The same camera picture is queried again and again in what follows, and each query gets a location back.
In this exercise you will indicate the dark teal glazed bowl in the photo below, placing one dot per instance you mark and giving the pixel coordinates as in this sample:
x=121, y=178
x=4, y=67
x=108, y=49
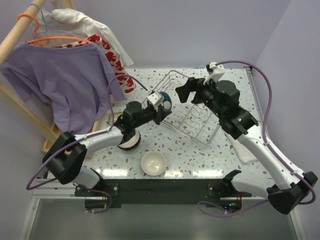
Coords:
x=126, y=147

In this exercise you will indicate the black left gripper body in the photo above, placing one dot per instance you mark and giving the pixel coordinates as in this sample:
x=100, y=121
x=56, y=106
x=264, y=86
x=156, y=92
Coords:
x=159, y=114

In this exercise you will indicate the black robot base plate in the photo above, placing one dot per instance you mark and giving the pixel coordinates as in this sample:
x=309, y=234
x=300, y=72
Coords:
x=180, y=191

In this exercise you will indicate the wooden clothes rack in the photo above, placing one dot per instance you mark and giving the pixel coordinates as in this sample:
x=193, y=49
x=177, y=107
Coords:
x=19, y=89

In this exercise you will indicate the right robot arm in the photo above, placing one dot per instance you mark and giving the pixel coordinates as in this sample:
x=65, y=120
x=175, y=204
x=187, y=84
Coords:
x=292, y=184

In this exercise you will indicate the white cloth garment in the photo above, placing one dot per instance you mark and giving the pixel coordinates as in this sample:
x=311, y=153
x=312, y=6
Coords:
x=75, y=23

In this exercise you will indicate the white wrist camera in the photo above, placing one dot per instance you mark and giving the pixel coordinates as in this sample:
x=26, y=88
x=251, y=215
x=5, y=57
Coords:
x=215, y=72
x=155, y=98

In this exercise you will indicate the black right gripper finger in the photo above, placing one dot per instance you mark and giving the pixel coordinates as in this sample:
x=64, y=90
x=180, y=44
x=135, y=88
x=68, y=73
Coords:
x=198, y=98
x=184, y=91

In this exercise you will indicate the beige ceramic bowl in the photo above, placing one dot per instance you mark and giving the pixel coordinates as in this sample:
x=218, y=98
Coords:
x=153, y=163

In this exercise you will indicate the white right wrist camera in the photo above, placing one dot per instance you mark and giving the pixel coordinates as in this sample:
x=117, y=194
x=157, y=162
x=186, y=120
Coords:
x=215, y=72

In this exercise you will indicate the purple t-shirt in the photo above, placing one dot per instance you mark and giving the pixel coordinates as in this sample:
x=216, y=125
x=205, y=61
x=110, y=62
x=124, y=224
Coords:
x=75, y=108

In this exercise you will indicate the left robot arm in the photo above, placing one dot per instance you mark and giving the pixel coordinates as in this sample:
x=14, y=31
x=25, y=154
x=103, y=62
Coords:
x=66, y=156

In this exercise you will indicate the folded white towel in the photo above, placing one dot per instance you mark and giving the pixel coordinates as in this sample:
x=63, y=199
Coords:
x=243, y=154

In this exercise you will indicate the small white bowl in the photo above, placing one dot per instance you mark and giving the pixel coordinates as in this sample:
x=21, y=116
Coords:
x=114, y=117

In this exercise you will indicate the blue wire hanger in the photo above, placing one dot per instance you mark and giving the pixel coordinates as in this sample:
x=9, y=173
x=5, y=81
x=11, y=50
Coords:
x=47, y=26

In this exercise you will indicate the teal white patterned bowl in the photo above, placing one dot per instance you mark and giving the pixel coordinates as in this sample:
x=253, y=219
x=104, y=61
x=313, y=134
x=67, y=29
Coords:
x=167, y=102

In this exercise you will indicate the metal wire dish rack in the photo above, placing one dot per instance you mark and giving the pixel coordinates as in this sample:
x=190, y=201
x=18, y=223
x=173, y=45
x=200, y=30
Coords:
x=187, y=120

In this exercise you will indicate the red floral white cloth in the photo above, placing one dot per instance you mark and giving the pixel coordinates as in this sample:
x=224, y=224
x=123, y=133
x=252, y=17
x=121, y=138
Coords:
x=93, y=63

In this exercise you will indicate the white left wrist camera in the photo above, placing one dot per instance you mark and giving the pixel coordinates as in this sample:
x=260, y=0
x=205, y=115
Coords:
x=155, y=98

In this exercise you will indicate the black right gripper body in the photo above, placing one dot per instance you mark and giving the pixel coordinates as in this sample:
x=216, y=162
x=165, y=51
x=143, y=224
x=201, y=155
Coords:
x=208, y=90

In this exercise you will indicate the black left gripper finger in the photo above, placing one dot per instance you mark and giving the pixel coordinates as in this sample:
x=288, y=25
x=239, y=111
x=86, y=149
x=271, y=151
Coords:
x=161, y=107
x=160, y=116

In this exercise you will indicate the orange clothes hanger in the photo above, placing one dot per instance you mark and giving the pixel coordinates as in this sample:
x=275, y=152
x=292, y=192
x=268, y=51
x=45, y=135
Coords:
x=48, y=38

